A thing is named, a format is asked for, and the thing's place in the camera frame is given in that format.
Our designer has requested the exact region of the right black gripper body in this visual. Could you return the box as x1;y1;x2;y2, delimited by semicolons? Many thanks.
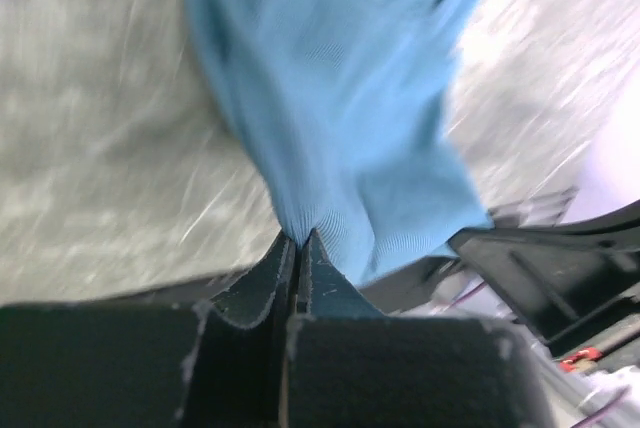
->
449;203;639;348

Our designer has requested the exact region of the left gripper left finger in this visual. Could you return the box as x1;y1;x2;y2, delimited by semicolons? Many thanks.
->
1;236;295;427

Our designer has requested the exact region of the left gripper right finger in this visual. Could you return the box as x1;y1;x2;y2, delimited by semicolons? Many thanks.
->
282;236;550;428

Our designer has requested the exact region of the plain blue tank top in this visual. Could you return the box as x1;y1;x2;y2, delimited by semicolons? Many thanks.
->
184;0;491;285

